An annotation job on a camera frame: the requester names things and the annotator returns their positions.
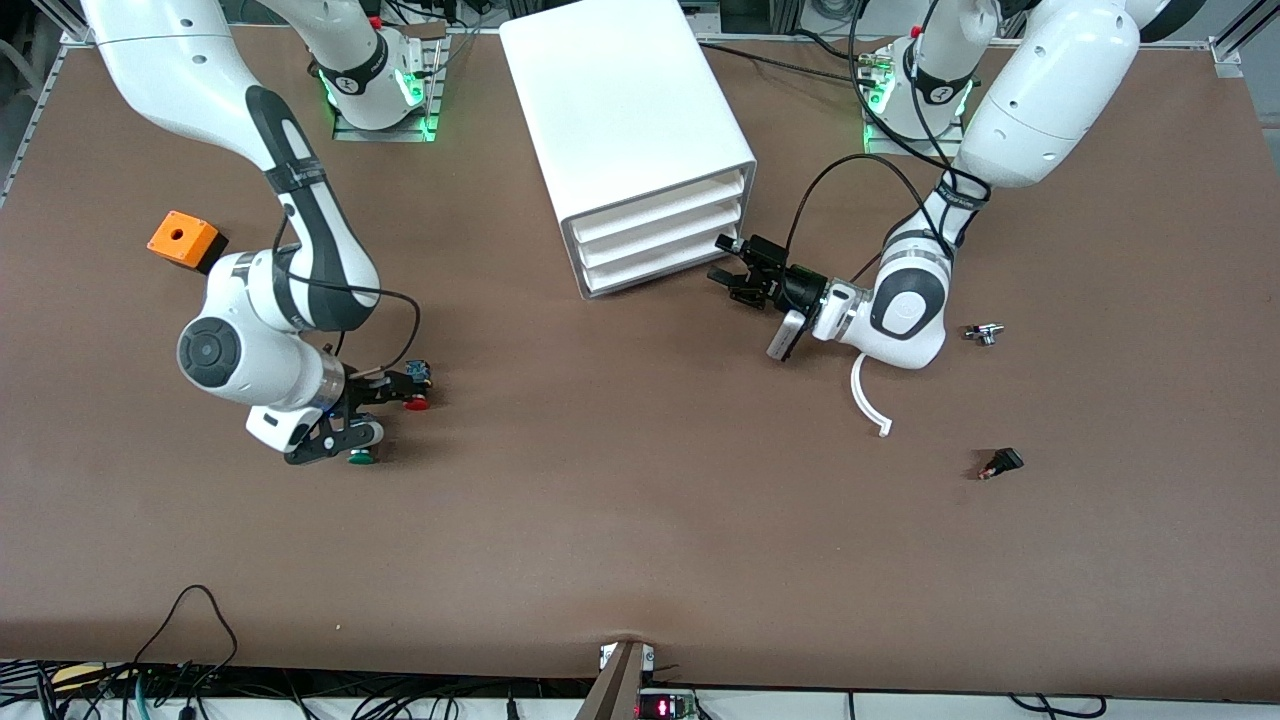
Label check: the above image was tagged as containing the brown camera mount post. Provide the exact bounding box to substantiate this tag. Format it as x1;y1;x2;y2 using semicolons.
575;640;656;720

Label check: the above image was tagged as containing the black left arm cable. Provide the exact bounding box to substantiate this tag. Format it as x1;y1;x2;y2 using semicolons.
785;0;993;291

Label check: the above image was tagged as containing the white curved plastic piece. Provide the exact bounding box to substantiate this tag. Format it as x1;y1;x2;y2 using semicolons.
850;352;893;438

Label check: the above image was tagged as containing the short black cable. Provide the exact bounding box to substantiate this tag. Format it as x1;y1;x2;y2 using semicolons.
1008;692;1109;719

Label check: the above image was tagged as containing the looped thin black cable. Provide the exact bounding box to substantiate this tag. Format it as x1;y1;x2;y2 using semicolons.
128;584;241;701

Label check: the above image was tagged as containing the small red display device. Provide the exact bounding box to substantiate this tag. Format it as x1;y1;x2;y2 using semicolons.
636;690;701;720

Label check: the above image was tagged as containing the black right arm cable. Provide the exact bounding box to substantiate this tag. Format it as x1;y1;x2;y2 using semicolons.
270;215;423;377

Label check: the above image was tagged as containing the white drawer cabinet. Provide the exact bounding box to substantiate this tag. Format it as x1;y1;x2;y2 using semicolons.
498;0;758;301

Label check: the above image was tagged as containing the aluminium frame rail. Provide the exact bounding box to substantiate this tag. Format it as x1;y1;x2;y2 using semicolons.
0;20;79;206

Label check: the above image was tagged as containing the black braided table cable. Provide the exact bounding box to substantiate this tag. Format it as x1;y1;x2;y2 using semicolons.
698;40;873;75

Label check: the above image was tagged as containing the tangled cable bundle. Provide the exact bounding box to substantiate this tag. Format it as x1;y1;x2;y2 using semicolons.
0;660;601;720

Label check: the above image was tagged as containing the orange box with black base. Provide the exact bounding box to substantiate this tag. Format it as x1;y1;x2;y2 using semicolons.
147;210;229;275

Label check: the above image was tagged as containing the black right camera bracket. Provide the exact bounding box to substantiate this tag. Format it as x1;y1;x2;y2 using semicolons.
284;408;386;467

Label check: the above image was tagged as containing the white plastic drawer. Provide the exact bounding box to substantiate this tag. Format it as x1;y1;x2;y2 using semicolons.
582;222;741;296
576;198;746;269
568;168;749;246

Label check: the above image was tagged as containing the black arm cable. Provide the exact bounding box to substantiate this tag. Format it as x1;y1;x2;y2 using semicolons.
270;215;423;377
785;0;993;291

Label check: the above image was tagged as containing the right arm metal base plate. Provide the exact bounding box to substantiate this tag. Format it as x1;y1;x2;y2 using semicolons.
333;25;448;143

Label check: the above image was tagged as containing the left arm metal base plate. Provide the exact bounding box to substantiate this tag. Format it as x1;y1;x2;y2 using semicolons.
862;45;969;158

